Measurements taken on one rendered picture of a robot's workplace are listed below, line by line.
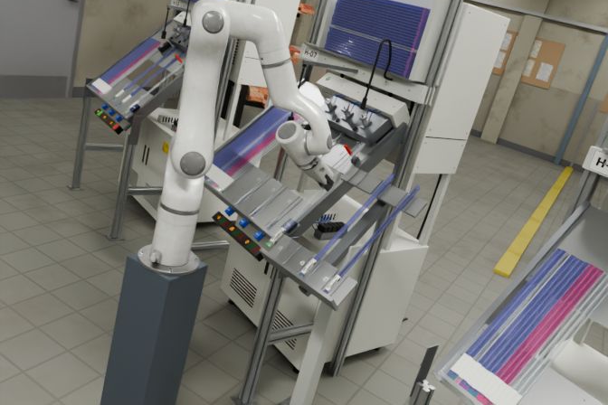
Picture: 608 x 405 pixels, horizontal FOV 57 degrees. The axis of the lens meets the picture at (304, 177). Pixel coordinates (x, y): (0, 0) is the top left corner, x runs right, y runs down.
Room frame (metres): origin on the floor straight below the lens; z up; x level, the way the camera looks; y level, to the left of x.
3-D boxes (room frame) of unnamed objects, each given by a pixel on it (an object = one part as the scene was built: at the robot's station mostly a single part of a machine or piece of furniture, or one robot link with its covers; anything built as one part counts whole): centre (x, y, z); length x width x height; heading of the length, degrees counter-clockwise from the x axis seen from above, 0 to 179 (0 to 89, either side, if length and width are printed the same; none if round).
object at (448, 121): (2.82, -0.45, 0.86); 0.70 x 0.67 x 1.72; 43
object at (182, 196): (1.62, 0.35, 1.00); 0.19 x 0.12 x 0.24; 18
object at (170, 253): (1.59, 0.34, 0.79); 0.19 x 0.19 x 0.18
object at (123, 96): (3.52, 0.91, 0.66); 1.01 x 0.73 x 1.31; 133
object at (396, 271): (2.59, -0.20, 0.31); 0.70 x 0.65 x 0.62; 43
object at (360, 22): (2.46, -0.15, 1.52); 0.51 x 0.13 x 0.27; 43
